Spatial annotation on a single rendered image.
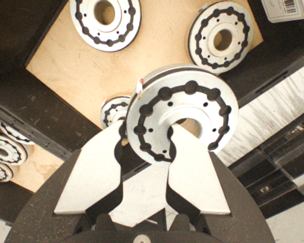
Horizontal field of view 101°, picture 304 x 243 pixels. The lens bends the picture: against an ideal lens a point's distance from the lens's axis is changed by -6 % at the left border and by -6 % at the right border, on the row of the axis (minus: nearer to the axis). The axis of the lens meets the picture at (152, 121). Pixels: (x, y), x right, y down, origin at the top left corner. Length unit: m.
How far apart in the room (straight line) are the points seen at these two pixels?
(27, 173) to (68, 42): 0.43
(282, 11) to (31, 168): 0.65
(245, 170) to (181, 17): 1.28
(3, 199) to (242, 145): 0.85
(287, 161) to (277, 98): 0.79
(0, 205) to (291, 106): 0.99
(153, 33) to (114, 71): 0.10
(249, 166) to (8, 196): 1.42
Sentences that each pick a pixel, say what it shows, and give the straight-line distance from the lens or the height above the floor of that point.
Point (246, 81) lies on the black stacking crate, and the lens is 0.25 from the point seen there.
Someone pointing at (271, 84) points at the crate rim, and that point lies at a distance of 0.24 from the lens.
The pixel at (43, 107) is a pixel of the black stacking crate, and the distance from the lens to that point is 0.31.
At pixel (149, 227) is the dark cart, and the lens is 1.74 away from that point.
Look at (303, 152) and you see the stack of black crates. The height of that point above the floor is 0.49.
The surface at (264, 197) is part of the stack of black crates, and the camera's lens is 1.45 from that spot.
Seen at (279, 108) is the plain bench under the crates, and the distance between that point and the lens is 0.63.
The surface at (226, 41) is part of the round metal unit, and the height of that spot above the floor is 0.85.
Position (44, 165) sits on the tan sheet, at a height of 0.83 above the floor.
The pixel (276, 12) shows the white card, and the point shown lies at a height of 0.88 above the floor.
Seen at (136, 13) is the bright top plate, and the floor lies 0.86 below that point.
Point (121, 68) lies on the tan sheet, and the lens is 0.28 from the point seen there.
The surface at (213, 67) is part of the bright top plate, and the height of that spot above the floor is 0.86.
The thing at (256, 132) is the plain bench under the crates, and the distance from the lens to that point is 0.64.
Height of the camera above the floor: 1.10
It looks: 60 degrees down
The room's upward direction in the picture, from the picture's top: 178 degrees clockwise
